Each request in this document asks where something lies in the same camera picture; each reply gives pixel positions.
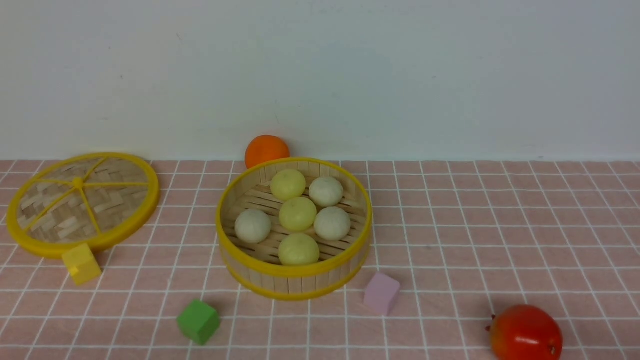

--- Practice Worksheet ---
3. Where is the white bun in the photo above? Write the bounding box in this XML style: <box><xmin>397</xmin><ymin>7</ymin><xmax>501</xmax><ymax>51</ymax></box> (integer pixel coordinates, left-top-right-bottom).
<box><xmin>234</xmin><ymin>209</ymin><xmax>272</xmax><ymax>244</ymax></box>
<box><xmin>308</xmin><ymin>177</ymin><xmax>345</xmax><ymax>208</ymax></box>
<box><xmin>313</xmin><ymin>206</ymin><xmax>351</xmax><ymax>241</ymax></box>

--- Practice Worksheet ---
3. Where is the yellow bun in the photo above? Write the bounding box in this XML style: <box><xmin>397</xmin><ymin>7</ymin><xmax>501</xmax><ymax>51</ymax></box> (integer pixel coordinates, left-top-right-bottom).
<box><xmin>270</xmin><ymin>168</ymin><xmax>307</xmax><ymax>202</ymax></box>
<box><xmin>278</xmin><ymin>196</ymin><xmax>318</xmax><ymax>232</ymax></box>

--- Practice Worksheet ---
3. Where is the yellow bun front edge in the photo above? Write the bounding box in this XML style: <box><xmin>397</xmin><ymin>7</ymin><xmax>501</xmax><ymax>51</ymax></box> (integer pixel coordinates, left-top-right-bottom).
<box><xmin>278</xmin><ymin>233</ymin><xmax>320</xmax><ymax>266</ymax></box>

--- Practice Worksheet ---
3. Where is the yellow bamboo steamer basket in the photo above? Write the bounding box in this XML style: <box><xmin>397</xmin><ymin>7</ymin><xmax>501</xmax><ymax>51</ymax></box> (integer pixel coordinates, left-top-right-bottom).
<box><xmin>215</xmin><ymin>157</ymin><xmax>373</xmax><ymax>301</ymax></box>

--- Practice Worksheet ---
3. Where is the yellow woven steamer lid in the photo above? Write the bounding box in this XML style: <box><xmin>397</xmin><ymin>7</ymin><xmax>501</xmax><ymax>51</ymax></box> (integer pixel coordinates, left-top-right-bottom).
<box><xmin>6</xmin><ymin>152</ymin><xmax>161</xmax><ymax>259</ymax></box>

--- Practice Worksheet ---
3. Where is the orange fruit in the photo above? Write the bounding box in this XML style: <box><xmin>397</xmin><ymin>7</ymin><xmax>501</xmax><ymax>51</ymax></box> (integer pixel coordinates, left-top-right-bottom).
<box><xmin>244</xmin><ymin>134</ymin><xmax>291</xmax><ymax>170</ymax></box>

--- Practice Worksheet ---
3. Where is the pink cube block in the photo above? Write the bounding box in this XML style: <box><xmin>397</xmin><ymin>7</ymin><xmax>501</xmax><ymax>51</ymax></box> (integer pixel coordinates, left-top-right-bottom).
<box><xmin>363</xmin><ymin>272</ymin><xmax>401</xmax><ymax>317</ymax></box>

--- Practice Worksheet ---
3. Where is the pink checkered tablecloth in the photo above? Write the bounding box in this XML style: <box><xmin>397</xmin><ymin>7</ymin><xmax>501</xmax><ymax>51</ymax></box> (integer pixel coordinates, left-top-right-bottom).
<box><xmin>0</xmin><ymin>161</ymin><xmax>640</xmax><ymax>360</ymax></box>

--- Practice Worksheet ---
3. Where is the green cube block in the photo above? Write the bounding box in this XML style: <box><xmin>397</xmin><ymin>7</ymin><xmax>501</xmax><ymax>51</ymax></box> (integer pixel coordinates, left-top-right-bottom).
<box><xmin>176</xmin><ymin>299</ymin><xmax>221</xmax><ymax>346</ymax></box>

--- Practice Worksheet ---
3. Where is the yellow cube block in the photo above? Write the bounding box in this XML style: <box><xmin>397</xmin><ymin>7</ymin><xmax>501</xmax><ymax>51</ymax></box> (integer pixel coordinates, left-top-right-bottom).
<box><xmin>61</xmin><ymin>243</ymin><xmax>102</xmax><ymax>286</ymax></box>

